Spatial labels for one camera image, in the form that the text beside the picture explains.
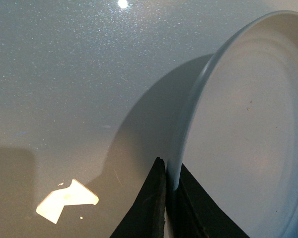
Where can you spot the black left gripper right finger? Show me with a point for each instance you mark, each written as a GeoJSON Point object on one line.
{"type": "Point", "coordinates": [194, 214]}

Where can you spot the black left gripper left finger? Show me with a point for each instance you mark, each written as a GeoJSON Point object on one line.
{"type": "Point", "coordinates": [145, 218]}

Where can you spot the grey round plate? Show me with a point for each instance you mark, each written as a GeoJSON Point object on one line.
{"type": "Point", "coordinates": [238, 130]}

